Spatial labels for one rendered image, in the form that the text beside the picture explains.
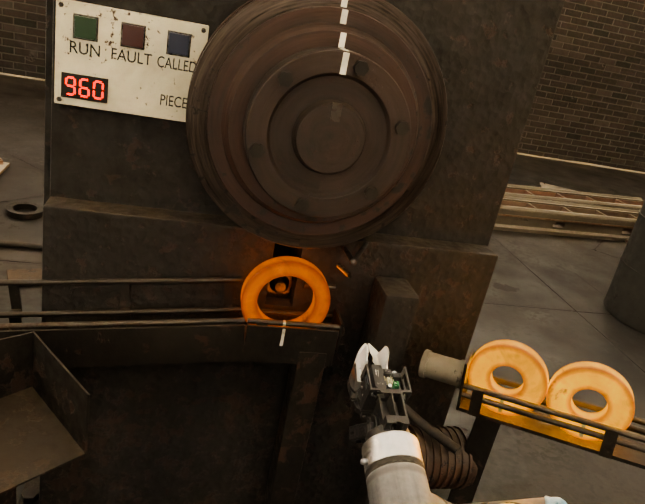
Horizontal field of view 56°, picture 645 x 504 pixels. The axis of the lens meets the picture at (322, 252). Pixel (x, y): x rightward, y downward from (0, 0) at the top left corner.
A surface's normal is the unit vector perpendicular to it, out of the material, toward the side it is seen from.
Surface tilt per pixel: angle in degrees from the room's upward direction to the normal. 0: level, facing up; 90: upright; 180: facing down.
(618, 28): 90
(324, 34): 90
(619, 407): 90
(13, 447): 5
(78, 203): 0
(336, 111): 90
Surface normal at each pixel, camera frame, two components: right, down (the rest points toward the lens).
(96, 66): 0.18, 0.40
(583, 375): -0.41, 0.27
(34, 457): 0.12, -0.89
